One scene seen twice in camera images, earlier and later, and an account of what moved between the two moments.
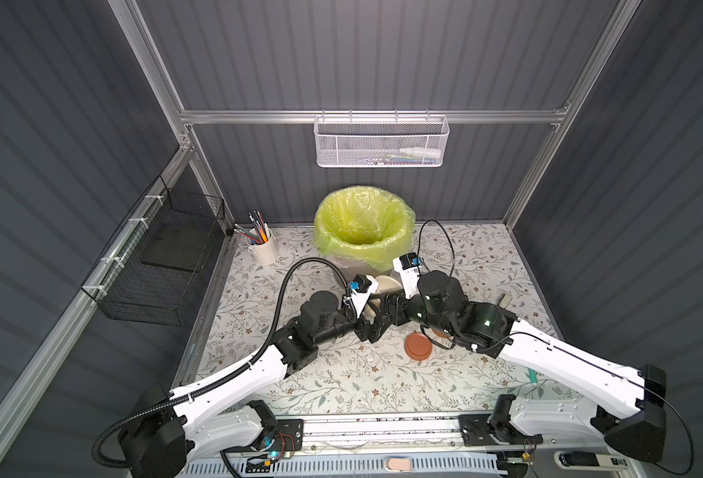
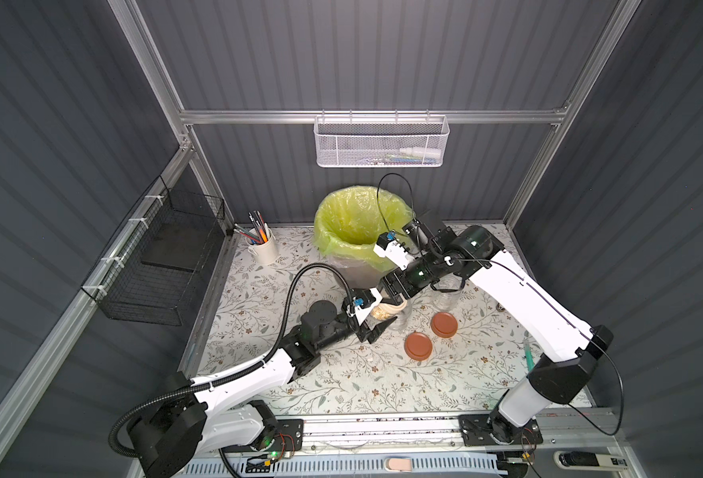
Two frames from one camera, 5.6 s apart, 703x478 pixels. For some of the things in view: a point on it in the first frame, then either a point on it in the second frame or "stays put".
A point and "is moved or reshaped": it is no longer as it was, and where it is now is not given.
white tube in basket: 421,151 stays put
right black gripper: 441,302 → 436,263
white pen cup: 266,253 stays put
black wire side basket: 145,268 stays put
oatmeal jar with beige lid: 385,284 is moved or reshaped
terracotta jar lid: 417,346 stays put
